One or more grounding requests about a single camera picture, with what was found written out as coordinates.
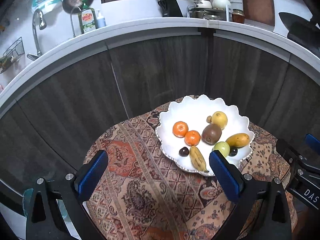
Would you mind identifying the paisley patterned table cloth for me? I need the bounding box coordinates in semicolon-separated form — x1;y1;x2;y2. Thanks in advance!
85;102;290;239

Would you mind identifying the small tan round fruit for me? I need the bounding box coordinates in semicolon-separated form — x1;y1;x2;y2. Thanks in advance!
206;116;212;124

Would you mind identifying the large orange mandarin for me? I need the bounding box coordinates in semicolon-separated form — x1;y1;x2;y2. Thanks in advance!
172;121;189;138

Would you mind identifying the small yellow banana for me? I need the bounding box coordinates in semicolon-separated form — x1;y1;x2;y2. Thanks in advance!
189;146;209;173

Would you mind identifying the black knife block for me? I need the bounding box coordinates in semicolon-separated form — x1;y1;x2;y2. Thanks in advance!
158;0;183;17

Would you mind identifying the white soap dispenser bottle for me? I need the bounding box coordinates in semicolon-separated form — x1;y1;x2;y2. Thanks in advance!
97;10;106;28

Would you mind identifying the blue plastic bag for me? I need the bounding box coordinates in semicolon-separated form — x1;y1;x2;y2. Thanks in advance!
22;188;34;217

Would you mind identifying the small orange mandarin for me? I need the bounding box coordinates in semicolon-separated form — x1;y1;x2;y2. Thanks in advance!
184;130;201;146

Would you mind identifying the green dish soap bottle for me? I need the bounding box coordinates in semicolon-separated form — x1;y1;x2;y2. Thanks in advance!
78;0;98;34

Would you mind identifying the brown cutting board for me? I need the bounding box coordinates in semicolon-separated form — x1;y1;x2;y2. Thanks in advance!
242;0;275;27

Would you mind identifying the brown glass jar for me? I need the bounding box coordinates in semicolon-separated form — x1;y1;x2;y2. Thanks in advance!
232;9;245;24

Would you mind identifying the brown kiwi fruit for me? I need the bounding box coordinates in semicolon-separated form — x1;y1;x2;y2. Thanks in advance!
201;124;222;145

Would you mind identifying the yellow lemon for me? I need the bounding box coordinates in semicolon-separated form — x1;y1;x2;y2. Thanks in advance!
211;111;228;130

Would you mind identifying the dark plum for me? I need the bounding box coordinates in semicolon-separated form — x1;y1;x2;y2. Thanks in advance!
229;147;238;157
178;147;189;157

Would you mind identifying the white teapot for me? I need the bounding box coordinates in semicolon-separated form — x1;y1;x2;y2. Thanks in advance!
212;0;231;10

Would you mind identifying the white curved kitchen counter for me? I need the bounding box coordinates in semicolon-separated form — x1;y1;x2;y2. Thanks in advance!
1;17;319;115

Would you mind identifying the chrome kitchen faucet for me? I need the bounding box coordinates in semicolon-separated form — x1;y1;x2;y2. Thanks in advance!
26;8;48;61

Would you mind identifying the white scalloped fruit bowl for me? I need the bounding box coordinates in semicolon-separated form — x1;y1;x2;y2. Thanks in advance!
155;94;255;177

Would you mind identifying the yellow mango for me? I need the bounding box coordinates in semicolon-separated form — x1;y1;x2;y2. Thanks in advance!
226;133;250;148

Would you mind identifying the wire sink rack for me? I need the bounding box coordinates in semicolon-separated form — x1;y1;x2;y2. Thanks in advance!
1;37;24;74

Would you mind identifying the green apple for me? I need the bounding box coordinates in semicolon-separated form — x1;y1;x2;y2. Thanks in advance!
212;141;230;157

